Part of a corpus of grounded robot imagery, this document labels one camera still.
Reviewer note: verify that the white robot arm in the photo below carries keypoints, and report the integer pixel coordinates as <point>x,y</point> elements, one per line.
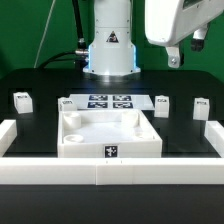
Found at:
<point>112,53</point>

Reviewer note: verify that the white U-shaped obstacle fence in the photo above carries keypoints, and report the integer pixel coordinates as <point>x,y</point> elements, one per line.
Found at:
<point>65,171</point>

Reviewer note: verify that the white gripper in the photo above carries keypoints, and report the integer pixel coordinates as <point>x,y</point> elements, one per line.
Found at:
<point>167,22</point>

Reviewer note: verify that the white square tabletop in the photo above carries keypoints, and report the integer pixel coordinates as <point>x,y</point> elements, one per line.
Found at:
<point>122,133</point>

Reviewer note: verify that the white marker base plate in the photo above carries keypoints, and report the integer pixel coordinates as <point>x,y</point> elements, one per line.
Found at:
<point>112,101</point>

